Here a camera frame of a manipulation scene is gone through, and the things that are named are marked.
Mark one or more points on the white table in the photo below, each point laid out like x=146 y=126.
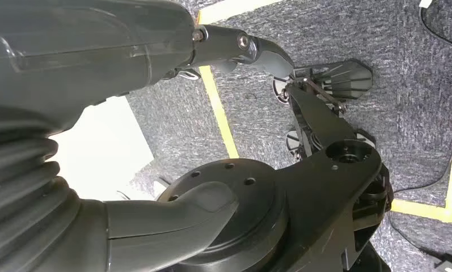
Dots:
x=105 y=150

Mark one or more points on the black robot foot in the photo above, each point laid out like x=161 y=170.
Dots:
x=346 y=79

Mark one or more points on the black robot leg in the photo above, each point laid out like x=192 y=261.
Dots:
x=323 y=187

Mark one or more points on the ribbed grey left arm sleeve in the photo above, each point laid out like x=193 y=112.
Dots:
x=19 y=195

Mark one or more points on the white plug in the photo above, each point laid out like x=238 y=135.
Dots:
x=425 y=3

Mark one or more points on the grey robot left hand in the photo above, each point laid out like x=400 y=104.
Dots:
x=79 y=49

